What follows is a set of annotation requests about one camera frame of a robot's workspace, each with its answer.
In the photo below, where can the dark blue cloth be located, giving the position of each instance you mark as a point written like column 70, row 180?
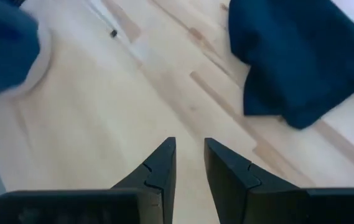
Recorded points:
column 288, row 62

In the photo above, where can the small black piece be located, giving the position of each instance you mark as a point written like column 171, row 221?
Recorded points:
column 113, row 33

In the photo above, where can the blue and white ceramic mug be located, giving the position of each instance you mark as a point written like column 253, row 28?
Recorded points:
column 2, row 46

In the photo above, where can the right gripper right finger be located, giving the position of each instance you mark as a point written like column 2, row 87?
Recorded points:
column 235, row 186

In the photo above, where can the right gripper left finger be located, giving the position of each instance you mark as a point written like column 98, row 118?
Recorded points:
column 151, row 186

